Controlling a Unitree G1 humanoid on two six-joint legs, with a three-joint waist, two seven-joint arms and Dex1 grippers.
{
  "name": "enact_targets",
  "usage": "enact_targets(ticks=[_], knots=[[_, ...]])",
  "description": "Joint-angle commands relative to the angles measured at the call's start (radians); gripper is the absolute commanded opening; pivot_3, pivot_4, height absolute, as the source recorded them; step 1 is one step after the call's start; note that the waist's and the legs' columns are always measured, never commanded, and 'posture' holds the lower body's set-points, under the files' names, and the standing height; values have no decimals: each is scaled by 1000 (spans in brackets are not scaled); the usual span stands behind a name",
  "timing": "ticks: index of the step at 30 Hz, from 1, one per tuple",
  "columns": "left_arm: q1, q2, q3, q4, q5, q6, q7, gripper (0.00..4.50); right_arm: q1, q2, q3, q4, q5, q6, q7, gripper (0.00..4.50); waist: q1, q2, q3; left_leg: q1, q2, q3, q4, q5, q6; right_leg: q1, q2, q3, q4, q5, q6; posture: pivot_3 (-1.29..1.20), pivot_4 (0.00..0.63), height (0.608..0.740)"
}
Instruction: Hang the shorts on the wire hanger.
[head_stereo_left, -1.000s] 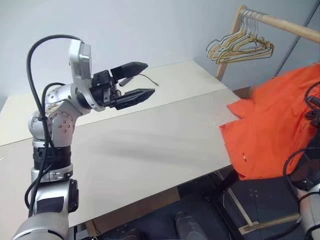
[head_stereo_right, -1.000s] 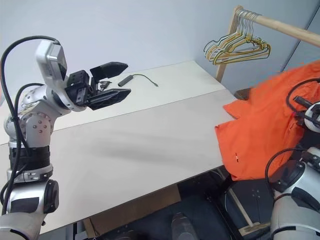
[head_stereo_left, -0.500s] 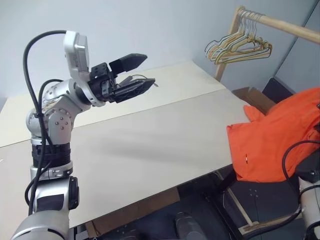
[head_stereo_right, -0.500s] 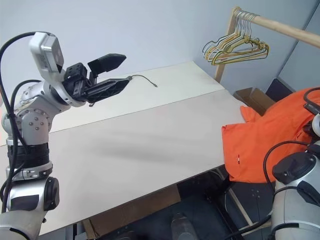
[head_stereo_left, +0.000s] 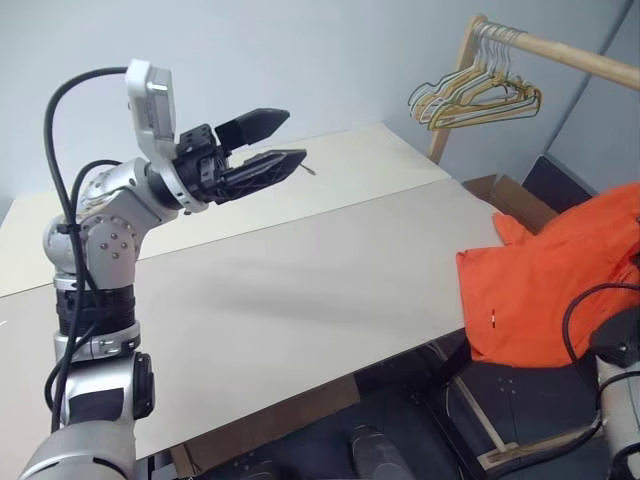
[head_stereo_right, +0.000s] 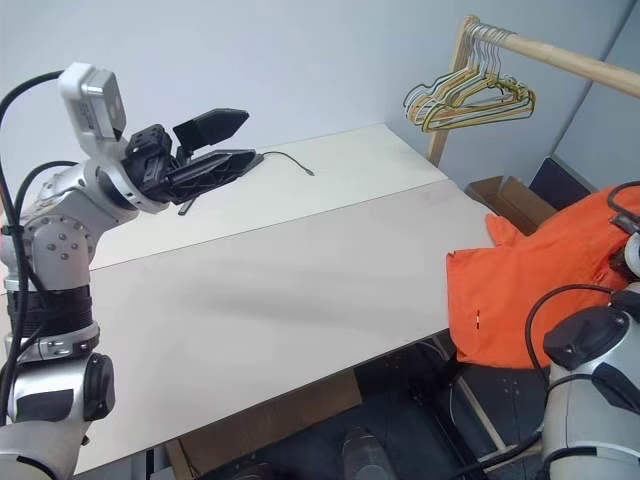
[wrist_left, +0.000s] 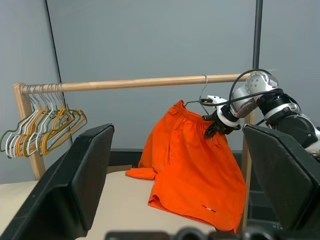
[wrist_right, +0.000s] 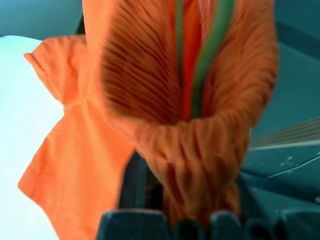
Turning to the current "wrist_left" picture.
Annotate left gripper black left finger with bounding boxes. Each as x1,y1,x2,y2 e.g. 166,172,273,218
0,123,116,240

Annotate group of empty hangers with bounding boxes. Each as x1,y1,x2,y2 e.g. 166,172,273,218
4,85,72,160

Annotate grey wire hanger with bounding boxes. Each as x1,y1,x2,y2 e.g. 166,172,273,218
183,74,219,118

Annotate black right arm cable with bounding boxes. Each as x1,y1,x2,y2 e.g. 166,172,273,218
207,68,288,126

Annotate orange hanger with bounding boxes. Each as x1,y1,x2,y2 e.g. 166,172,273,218
40,84,85,156
15,84,76,158

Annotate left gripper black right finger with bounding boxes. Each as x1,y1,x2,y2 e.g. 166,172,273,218
242,124,320,232

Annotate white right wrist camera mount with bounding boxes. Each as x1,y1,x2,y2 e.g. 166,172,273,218
199,94,242,135

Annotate orange shorts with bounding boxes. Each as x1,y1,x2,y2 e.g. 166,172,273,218
124,99,249,235

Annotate olive green hanger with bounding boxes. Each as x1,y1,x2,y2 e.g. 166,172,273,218
0,85,68,154
46,83,88,154

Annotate wooden clothes rack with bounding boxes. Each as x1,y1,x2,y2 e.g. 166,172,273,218
12,72,259,232

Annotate black vertical wall strip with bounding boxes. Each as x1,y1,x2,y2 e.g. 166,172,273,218
252,0,263,71

